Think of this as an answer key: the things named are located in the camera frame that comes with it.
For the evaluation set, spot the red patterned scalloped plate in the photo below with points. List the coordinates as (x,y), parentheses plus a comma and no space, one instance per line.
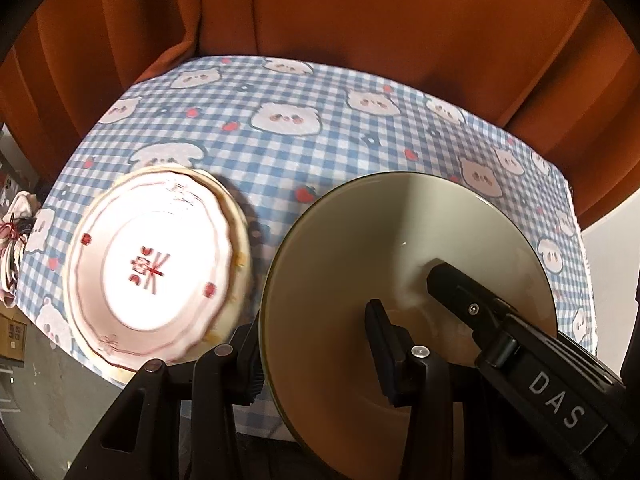
(150,270)

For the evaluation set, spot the scalloped yellow floral plate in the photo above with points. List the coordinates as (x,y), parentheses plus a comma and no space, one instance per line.
(239,265)

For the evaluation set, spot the cardboard box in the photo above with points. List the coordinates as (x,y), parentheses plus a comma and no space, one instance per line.
(12,335)

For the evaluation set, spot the orange curtain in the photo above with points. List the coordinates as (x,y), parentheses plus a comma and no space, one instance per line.
(375,20)

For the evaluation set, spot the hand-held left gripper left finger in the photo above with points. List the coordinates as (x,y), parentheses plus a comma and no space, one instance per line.
(247,360)

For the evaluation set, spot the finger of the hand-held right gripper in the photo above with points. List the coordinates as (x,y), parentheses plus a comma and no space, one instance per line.
(465,300)

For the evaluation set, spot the blue print white bowl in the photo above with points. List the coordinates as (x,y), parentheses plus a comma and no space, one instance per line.
(350,240)

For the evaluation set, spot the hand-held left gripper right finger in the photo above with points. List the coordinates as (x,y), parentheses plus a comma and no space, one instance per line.
(387,345)

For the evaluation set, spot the pink white cloth pile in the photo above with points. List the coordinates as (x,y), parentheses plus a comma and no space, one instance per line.
(17,240)

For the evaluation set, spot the blue checked bear tablecloth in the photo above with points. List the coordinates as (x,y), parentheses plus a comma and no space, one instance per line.
(325,150)

